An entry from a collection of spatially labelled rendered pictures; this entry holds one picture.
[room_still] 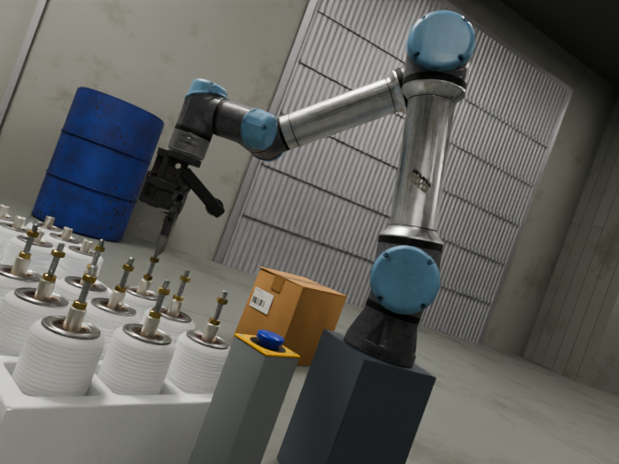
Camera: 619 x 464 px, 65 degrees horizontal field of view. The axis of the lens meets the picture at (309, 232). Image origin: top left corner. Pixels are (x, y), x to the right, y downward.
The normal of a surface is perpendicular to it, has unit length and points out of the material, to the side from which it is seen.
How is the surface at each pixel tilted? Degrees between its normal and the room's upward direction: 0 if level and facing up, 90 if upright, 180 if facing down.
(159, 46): 90
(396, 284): 98
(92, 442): 90
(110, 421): 90
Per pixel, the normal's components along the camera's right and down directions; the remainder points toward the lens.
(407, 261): -0.22, 0.06
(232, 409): -0.62, -0.23
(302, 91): 0.40, 0.14
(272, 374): 0.70, 0.26
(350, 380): -0.85, -0.31
